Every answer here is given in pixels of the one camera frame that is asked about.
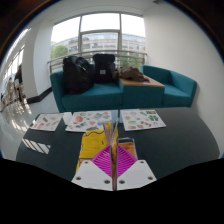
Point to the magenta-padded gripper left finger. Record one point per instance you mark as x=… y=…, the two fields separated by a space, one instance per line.
x=93 y=175

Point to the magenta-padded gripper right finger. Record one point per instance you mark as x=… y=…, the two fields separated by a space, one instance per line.
x=135 y=175

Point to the printed sticker sheet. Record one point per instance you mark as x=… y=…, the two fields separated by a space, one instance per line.
x=46 y=121
x=88 y=121
x=141 y=120

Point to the teal sofa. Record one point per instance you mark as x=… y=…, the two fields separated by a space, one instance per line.
x=96 y=98

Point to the wooden sofa side table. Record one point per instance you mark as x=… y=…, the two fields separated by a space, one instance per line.
x=143 y=84

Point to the black bulky backpack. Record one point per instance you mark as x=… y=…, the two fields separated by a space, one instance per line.
x=76 y=75

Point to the brown jacket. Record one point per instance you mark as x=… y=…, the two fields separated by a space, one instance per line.
x=131 y=73

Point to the black backpack with label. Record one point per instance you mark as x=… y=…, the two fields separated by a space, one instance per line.
x=103 y=68

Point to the person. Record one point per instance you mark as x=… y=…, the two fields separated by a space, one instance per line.
x=10 y=86
x=19 y=78

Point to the metal window railing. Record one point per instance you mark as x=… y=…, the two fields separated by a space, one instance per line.
x=86 y=52

